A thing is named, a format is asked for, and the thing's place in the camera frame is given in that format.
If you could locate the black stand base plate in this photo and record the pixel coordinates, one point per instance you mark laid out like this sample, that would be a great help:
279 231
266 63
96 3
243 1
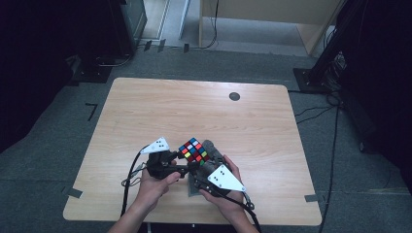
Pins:
92 73

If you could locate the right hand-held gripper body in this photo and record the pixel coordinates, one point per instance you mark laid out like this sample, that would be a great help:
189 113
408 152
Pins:
225 179

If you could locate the light wooden cabinet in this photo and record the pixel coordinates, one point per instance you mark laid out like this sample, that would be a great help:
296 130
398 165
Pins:
259 9

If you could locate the multicoloured puzzle cube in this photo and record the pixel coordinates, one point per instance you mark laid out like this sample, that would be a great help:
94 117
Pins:
194 151

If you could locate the dark round table grommet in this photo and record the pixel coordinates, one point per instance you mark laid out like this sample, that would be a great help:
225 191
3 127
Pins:
234 96

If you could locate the black cabinet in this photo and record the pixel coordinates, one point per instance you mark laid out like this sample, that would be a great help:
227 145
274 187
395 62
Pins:
128 22

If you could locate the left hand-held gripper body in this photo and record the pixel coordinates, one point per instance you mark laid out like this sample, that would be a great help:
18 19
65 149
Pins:
160 165

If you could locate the grey tape strip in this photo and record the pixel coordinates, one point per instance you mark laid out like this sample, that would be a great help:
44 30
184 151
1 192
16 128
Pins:
73 192
312 198

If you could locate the black metal stand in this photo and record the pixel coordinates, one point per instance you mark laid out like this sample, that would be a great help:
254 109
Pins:
327 51

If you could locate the person's right hand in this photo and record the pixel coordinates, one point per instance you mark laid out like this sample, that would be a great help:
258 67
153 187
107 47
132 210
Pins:
231 205

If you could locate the person's left hand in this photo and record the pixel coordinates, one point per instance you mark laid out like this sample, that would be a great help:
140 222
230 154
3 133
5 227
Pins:
154 191

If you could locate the black tape floor mark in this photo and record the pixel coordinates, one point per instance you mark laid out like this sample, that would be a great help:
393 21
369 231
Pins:
93 110

